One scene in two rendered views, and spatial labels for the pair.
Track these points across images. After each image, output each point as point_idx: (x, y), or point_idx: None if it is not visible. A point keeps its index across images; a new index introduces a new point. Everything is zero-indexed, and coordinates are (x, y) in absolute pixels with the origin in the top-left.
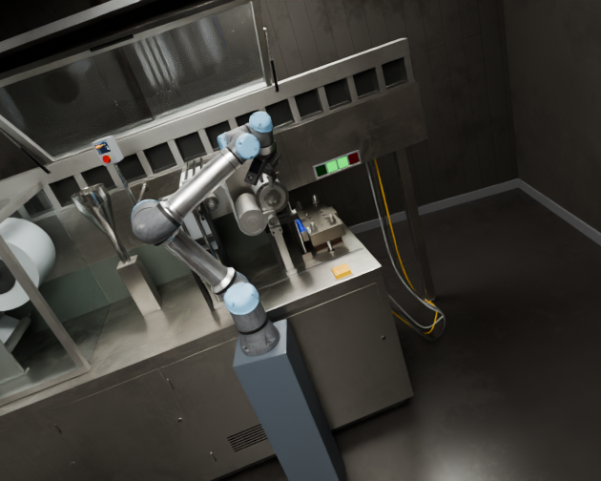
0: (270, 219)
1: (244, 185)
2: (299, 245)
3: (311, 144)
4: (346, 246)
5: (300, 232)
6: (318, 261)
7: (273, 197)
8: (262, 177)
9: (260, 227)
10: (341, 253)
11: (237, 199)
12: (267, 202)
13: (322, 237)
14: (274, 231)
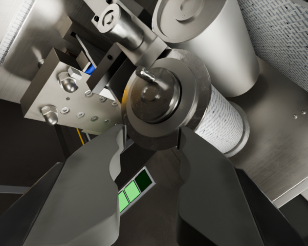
0: (116, 15)
1: (253, 108)
2: (107, 49)
3: (169, 219)
4: (24, 83)
5: (90, 62)
6: (37, 25)
7: (151, 98)
8: (181, 169)
9: (162, 10)
10: (13, 64)
11: (257, 70)
12: (162, 73)
13: (43, 73)
14: (108, 5)
